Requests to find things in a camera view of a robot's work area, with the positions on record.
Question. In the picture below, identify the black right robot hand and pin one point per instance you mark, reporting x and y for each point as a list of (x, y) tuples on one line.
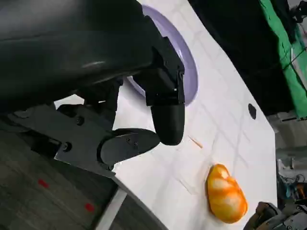
[(266, 215)]

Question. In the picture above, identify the lilac plate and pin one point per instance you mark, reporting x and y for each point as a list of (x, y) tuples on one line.
[(189, 72)]

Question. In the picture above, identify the grey workshop machine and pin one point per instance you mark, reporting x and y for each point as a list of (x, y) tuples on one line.
[(285, 167)]

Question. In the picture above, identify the wooden toothpick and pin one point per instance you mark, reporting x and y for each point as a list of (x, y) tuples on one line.
[(195, 141)]

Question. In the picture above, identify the black backdrop cloth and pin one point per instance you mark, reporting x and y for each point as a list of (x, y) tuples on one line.
[(239, 36)]

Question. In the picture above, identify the green cloth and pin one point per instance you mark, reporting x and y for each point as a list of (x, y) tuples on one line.
[(297, 91)]

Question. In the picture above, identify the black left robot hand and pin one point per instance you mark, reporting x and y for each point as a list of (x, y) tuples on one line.
[(72, 48)]

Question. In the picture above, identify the black table grommet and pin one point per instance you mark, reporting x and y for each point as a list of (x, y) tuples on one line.
[(251, 110)]

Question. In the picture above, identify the orange white toy bread roll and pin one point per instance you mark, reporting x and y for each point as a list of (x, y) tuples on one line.
[(223, 191)]

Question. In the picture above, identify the white table leg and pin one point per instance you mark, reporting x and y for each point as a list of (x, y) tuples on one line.
[(112, 208)]

